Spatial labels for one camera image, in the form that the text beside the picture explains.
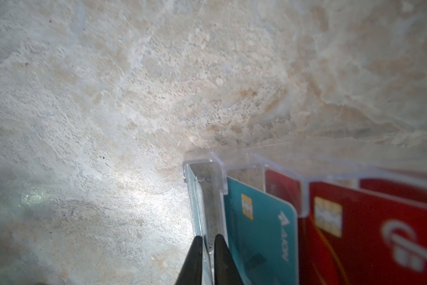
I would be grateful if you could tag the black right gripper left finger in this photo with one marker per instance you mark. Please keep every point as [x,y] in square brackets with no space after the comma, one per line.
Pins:
[191,272]

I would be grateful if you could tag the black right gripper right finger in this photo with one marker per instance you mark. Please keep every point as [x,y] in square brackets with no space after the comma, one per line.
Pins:
[225,270]

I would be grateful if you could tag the teal card left stack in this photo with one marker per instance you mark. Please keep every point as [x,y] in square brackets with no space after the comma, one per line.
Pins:
[262,235]

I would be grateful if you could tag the red card left stack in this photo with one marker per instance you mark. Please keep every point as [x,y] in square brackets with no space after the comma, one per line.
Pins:
[366,231]

